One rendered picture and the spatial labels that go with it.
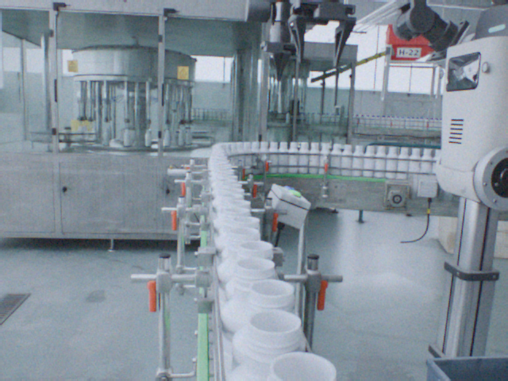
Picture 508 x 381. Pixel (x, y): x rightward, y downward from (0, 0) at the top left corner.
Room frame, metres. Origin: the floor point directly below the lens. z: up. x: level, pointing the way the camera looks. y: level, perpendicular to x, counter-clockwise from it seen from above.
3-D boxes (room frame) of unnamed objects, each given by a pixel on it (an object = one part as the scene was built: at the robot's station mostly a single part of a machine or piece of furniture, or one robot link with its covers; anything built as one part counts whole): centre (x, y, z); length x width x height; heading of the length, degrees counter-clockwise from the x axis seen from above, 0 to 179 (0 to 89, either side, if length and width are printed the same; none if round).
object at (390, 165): (2.43, -0.71, 1.08); 0.06 x 0.06 x 0.17
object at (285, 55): (1.27, -0.03, 1.44); 0.07 x 0.07 x 0.09; 7
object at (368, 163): (2.45, -0.59, 1.08); 0.06 x 0.06 x 0.17
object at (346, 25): (0.82, -0.11, 1.44); 0.07 x 0.07 x 0.09; 7
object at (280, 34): (1.27, -0.04, 1.51); 0.10 x 0.07 x 0.07; 97
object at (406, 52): (7.51, -2.39, 1.40); 0.92 x 0.72 x 2.80; 79
